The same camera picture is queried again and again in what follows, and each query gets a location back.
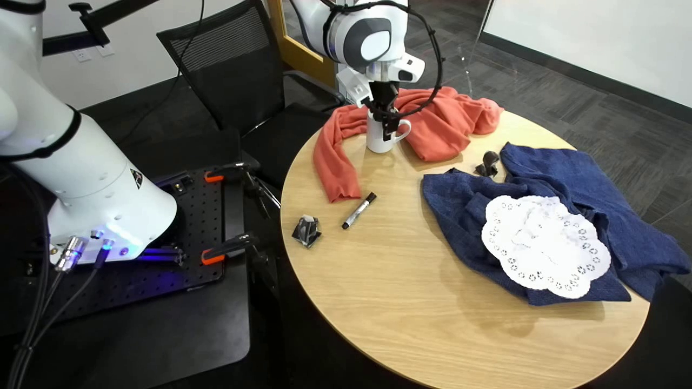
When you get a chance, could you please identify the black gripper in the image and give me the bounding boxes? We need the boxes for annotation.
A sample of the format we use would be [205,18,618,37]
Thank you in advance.
[368,80,405,142]

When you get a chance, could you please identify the white ceramic mug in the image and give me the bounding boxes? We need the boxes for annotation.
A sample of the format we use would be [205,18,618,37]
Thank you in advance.
[364,105,415,156]

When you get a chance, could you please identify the orange cloth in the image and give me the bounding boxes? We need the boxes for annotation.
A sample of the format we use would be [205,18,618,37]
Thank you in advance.
[311,84,504,204]

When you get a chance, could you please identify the black marker pen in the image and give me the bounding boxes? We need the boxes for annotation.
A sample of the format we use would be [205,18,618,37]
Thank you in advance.
[340,190,378,234]

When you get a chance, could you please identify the small black binder clip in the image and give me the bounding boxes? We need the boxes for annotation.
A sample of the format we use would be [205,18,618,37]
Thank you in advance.
[474,149,504,179]

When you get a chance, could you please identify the dark blue cloth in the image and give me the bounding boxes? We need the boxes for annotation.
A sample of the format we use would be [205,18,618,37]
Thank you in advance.
[420,140,692,306]

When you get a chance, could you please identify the black silver binder clip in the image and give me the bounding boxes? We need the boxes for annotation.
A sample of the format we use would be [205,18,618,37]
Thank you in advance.
[289,214,325,251]

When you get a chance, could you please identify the black office chair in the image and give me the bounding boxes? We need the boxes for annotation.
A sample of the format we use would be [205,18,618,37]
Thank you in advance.
[155,0,341,190]

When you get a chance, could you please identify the black orange clamp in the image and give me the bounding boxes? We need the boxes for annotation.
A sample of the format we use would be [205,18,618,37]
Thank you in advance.
[196,231,257,269]
[199,159,263,186]

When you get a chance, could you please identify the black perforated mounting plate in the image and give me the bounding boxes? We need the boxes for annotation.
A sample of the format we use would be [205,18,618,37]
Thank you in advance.
[42,164,256,320]

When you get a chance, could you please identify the white paper doily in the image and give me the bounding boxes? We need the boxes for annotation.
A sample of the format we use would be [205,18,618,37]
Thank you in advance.
[481,193,614,303]

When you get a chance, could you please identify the black robot stand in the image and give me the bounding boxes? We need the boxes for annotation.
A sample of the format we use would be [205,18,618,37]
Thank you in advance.
[0,128,256,389]

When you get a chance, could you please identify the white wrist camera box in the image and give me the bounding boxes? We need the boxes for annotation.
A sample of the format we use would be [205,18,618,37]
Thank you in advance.
[333,54,428,108]

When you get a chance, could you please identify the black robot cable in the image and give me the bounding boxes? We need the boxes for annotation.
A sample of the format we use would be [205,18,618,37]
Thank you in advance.
[320,0,446,121]

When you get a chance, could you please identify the yellow wooden frame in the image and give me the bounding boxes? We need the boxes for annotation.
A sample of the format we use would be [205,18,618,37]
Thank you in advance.
[266,0,340,87]

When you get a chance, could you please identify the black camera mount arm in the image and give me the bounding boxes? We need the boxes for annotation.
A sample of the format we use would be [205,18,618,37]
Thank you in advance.
[42,0,158,59]

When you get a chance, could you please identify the silver cable connectors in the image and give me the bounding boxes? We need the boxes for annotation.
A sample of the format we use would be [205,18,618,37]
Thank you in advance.
[47,235,93,274]

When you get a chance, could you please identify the black base cable bundle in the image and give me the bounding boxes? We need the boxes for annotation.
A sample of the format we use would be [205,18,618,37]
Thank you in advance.
[4,247,113,389]

